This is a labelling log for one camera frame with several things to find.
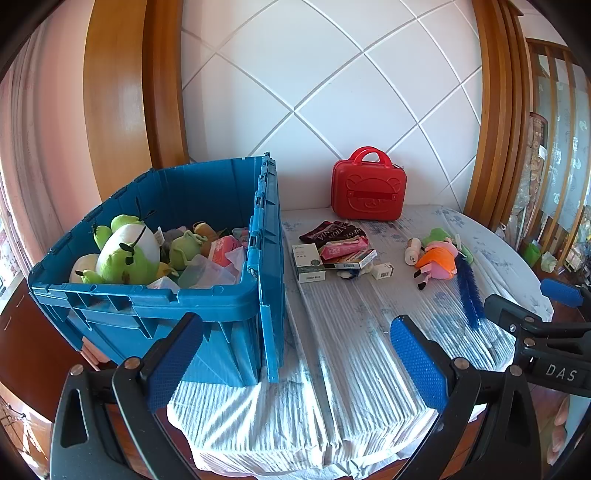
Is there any green toy piece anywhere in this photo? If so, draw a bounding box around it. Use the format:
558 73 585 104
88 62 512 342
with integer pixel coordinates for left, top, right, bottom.
425 227 475 265

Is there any white green box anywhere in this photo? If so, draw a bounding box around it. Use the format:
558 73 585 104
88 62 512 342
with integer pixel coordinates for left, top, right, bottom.
292 243 327 284

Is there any clear plastic bag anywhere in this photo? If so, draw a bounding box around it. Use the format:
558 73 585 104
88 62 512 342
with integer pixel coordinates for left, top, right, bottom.
178 254 237 289

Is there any pink green wet wipes pack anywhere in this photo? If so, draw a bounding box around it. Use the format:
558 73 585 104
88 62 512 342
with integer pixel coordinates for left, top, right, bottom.
320 235 371 260

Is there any large green white plush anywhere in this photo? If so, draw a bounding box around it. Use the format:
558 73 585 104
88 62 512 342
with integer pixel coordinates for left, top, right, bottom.
92 213 162 284

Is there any pig doll orange dress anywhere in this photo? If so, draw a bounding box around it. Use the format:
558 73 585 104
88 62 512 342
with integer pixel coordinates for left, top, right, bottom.
413 237 462 291

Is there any person's right hand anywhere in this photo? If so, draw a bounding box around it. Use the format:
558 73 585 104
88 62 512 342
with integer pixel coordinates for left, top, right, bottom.
549 394 578 462

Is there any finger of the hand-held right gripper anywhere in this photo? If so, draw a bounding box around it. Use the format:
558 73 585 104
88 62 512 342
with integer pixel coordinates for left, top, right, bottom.
483 294 555 342
540 278 591 319

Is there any blue plastic storage crate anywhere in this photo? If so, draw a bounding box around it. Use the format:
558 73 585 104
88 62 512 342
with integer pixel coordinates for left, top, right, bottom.
28 152 287 386

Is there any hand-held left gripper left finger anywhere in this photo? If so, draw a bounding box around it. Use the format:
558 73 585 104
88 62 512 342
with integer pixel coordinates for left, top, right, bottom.
48 312 206 480

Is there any blue feather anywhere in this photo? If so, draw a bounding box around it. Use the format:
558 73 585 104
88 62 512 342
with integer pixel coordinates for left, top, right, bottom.
455 258 485 329

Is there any dark printed box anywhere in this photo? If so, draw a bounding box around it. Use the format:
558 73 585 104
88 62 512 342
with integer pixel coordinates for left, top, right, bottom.
321 249 378 270

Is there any pink curtain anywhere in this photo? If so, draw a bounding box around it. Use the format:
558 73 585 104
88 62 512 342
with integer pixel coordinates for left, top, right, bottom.
0 0 109 287

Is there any small green plush toy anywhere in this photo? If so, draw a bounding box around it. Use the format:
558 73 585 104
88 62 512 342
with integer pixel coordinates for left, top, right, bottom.
168 230 208 269

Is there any pink packet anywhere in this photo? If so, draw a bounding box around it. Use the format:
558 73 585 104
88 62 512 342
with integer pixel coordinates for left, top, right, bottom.
210 235 246 267

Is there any white quilted headboard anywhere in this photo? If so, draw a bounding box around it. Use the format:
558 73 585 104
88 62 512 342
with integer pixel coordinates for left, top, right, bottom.
180 0 483 213

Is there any white green plush toy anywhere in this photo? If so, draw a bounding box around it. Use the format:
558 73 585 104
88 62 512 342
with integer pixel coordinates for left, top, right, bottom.
69 253 103 284

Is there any wooden glass partition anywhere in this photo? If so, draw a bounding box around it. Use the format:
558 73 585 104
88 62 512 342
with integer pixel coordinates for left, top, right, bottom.
510 37 591 296

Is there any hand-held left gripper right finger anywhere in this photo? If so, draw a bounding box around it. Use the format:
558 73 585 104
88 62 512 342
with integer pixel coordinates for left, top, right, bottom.
390 315 555 480

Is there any brown wooden cabinet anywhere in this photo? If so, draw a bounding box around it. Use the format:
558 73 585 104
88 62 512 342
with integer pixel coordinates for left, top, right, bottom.
0 272 116 425

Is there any red toy suitcase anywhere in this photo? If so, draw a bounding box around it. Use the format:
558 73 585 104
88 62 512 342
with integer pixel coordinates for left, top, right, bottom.
331 147 408 221

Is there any wooden headboard frame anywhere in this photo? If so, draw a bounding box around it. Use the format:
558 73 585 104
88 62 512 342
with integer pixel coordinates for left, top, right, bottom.
83 0 529 232

